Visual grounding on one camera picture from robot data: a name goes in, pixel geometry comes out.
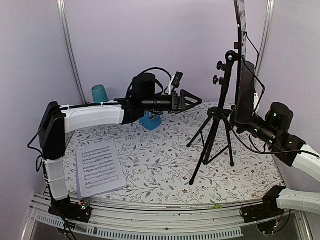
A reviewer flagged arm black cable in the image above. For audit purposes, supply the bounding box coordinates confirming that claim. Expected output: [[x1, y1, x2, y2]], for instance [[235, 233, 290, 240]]
[[126, 66, 173, 98], [229, 124, 320, 158]]

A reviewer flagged teal ceramic vase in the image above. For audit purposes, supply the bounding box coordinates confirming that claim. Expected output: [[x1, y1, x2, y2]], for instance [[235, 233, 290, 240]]
[[91, 84, 109, 104]]

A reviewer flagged black music stand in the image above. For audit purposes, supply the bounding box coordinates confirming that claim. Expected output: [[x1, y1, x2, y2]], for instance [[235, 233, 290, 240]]
[[187, 0, 260, 186]]

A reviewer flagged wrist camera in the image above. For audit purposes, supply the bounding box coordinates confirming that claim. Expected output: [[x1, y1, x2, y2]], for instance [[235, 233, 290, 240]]
[[253, 92, 260, 111], [167, 71, 183, 95]]

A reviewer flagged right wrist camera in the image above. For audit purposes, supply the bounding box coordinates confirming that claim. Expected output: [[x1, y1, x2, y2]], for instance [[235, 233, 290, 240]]
[[253, 92, 260, 111]]

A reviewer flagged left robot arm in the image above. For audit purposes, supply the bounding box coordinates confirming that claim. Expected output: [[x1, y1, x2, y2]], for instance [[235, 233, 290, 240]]
[[35, 70, 202, 223]]

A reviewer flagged blue metronome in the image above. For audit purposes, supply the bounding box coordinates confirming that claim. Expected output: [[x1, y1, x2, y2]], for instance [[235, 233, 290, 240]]
[[139, 111, 162, 131]]

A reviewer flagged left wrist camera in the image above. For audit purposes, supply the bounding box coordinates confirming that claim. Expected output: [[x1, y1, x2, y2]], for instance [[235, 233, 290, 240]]
[[167, 71, 183, 95]]

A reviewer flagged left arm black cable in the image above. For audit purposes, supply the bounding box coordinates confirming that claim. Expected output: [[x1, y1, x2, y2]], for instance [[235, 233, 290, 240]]
[[126, 66, 173, 98]]

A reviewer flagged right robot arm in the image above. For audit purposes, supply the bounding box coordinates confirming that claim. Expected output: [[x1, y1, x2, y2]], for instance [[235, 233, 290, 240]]
[[231, 102, 320, 223]]

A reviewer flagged sheet music booklet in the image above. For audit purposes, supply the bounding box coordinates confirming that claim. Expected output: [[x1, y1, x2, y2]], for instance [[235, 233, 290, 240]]
[[76, 139, 126, 199]]

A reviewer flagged green tape piece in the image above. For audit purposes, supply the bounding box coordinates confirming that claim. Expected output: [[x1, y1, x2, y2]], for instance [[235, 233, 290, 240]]
[[211, 204, 223, 210]]

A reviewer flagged aluminium frame post right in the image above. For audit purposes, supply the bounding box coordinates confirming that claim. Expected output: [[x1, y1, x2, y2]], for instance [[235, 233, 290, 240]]
[[255, 0, 275, 77]]

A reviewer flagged aluminium front rail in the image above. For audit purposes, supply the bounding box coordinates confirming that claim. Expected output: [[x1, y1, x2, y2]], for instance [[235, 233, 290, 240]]
[[20, 193, 315, 240]]

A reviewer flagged floral table mat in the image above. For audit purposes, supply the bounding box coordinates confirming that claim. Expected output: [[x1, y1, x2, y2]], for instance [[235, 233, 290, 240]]
[[64, 101, 283, 205]]

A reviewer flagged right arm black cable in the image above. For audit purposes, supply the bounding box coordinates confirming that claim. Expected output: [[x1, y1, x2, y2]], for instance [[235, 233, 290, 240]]
[[229, 124, 320, 158]]

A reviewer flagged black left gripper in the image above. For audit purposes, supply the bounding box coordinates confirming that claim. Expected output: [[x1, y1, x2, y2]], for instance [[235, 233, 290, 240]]
[[143, 89, 204, 115]]

